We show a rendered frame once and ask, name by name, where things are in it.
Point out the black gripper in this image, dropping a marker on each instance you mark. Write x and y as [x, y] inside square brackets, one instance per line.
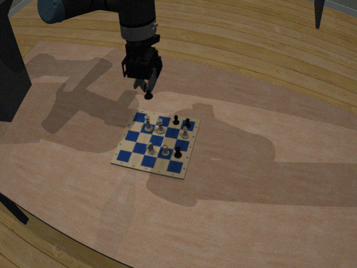
[138, 64]

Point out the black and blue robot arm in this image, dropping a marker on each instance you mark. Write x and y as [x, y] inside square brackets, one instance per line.
[137, 17]

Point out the blue and cream chessboard with pieces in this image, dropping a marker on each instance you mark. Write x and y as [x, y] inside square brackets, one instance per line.
[131, 151]

